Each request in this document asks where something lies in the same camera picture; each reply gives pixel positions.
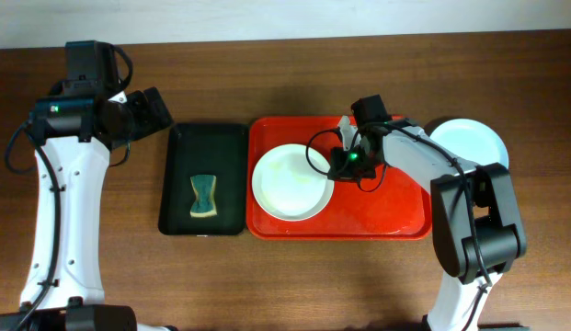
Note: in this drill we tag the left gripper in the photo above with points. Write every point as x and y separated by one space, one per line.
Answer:
151 122

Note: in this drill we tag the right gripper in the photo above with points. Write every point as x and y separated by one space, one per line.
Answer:
337 171

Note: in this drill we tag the white cream plate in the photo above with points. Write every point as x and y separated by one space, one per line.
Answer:
289 182

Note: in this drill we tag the light blue plate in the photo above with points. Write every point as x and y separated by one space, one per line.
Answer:
471 140

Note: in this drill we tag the green yellow sponge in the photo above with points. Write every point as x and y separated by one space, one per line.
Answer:
204 205

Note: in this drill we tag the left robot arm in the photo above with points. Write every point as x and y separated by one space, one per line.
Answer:
73 131

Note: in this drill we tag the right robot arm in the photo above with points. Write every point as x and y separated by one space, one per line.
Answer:
476 224

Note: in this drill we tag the black plastic tray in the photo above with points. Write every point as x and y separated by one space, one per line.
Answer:
218 149

